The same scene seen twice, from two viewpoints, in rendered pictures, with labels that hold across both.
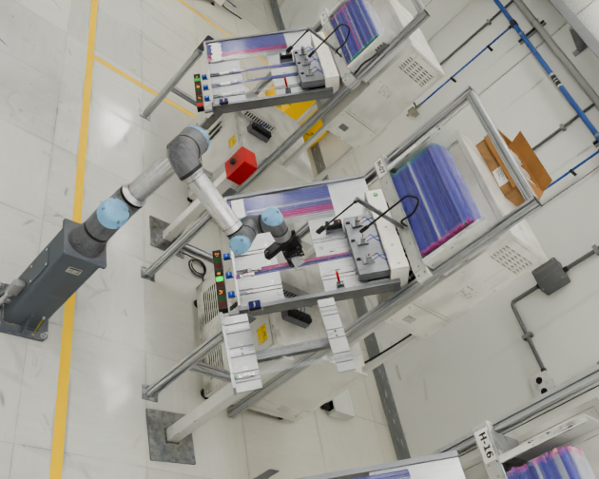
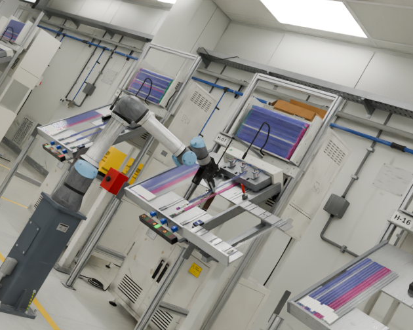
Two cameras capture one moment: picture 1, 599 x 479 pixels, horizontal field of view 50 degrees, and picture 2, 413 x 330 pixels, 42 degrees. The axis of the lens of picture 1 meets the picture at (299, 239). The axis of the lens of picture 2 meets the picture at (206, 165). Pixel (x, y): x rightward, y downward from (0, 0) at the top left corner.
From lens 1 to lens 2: 1.59 m
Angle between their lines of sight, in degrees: 31
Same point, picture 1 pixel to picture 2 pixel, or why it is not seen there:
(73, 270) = (62, 226)
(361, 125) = not seen: hidden behind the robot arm
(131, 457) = not seen: outside the picture
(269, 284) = (196, 215)
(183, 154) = (136, 101)
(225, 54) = (59, 128)
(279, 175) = (126, 205)
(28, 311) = (23, 285)
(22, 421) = not seen: outside the picture
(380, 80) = (181, 110)
